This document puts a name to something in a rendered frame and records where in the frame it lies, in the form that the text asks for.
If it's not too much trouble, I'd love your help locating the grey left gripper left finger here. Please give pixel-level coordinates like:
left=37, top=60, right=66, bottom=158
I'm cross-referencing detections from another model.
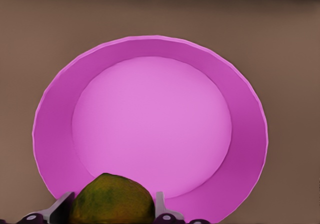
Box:
left=17, top=191, right=76, bottom=224

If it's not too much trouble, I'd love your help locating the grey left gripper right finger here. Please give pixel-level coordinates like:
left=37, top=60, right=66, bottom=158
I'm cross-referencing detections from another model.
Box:
left=154, top=191, right=186, bottom=224

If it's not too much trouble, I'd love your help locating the greenish orange fruit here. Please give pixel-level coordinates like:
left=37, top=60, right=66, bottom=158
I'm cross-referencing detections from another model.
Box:
left=68, top=172, right=157, bottom=224

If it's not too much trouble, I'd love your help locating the pink round plate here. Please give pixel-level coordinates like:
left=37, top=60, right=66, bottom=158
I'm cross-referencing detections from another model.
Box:
left=31, top=35, right=269, bottom=221

